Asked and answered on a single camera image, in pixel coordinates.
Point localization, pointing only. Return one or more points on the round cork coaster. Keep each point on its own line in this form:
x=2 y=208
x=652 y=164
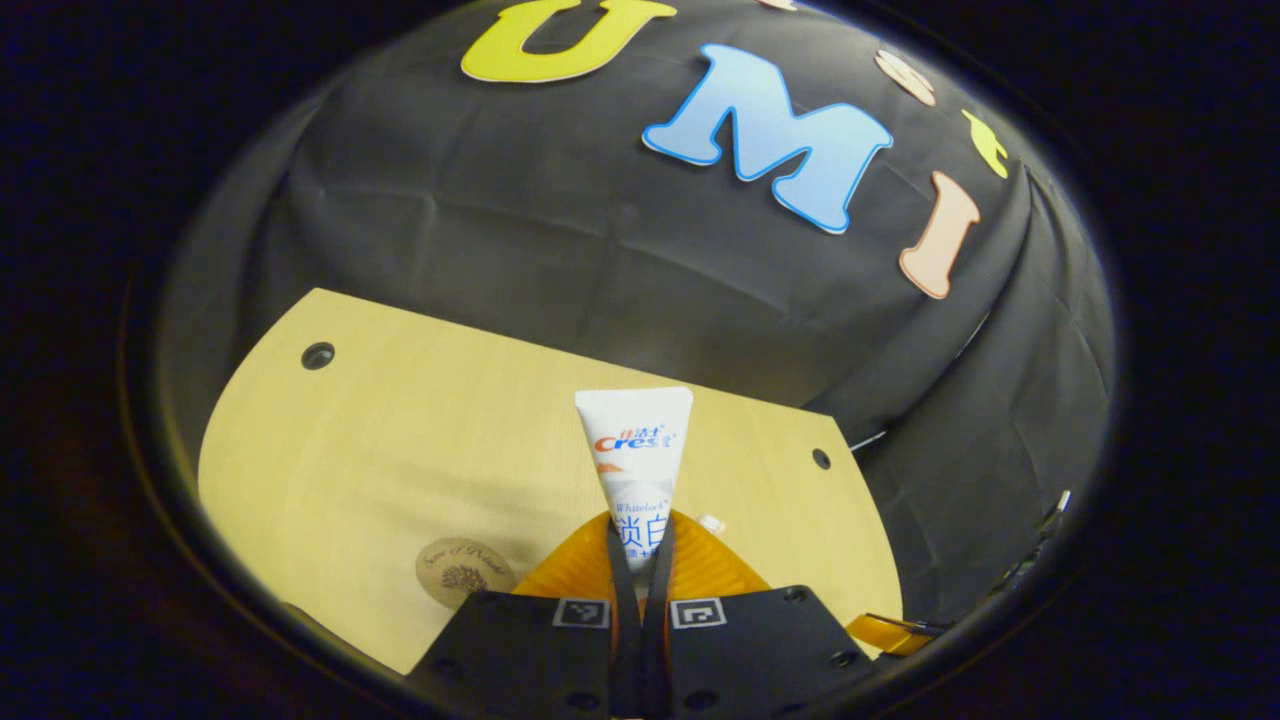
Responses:
x=460 y=572

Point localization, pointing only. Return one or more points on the white toothpaste tube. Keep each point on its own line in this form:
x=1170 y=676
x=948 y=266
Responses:
x=635 y=450

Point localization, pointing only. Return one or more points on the black backdrop cloth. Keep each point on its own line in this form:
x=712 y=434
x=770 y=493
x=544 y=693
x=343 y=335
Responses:
x=560 y=230

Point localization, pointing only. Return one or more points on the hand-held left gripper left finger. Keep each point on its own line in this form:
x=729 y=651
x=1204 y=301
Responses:
x=625 y=640

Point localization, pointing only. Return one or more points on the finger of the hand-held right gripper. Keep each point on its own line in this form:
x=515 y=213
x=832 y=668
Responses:
x=890 y=636

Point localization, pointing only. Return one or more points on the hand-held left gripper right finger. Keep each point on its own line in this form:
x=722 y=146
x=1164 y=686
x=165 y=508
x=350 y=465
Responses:
x=655 y=640

